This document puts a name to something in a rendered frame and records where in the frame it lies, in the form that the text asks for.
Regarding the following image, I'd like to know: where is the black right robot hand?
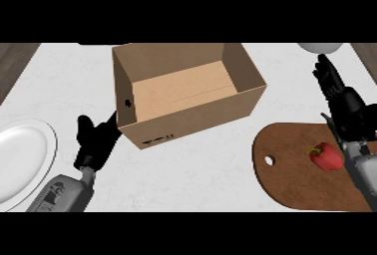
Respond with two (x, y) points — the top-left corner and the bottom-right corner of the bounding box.
(310, 53), (377, 144)

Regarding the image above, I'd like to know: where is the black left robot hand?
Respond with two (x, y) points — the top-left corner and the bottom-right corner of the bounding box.
(72, 110), (124, 172)

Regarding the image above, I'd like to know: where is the red bell pepper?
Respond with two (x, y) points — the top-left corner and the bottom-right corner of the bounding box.
(304, 141), (345, 173)

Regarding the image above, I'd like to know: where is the brown cardboard box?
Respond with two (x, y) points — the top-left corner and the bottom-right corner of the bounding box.
(110, 43), (267, 150)

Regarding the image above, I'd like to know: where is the brown wooden cutting board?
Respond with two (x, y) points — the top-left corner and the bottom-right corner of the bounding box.
(249, 122), (377, 213)

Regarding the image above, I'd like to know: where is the white plate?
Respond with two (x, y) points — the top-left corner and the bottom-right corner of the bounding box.
(0, 119), (59, 213)

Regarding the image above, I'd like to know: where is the white bowl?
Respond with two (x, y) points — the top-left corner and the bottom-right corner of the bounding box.
(295, 43), (343, 55)

